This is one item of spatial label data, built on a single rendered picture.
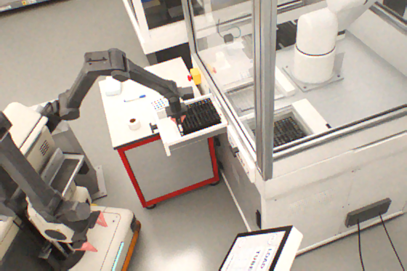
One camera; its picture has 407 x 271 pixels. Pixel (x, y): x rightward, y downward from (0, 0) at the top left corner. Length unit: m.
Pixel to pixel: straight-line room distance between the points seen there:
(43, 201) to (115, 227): 1.10
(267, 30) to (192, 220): 1.77
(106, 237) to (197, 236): 0.59
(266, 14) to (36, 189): 0.86
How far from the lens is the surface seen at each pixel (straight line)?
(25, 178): 1.23
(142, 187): 2.43
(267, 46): 1.08
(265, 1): 1.01
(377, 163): 1.96
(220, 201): 2.63
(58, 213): 1.36
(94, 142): 3.25
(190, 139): 1.84
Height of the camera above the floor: 2.24
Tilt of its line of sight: 45 degrees down
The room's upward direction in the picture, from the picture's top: 10 degrees counter-clockwise
